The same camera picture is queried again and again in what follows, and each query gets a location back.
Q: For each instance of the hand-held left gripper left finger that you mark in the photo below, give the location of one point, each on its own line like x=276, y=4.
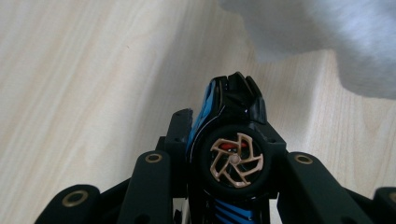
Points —
x=179, y=130

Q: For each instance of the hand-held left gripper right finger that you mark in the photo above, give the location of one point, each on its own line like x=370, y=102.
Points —
x=277, y=146

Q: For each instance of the blue and black toy car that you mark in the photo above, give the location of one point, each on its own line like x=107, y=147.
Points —
x=236, y=124

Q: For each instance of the white wet wipe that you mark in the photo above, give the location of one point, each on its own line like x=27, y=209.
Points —
x=327, y=34

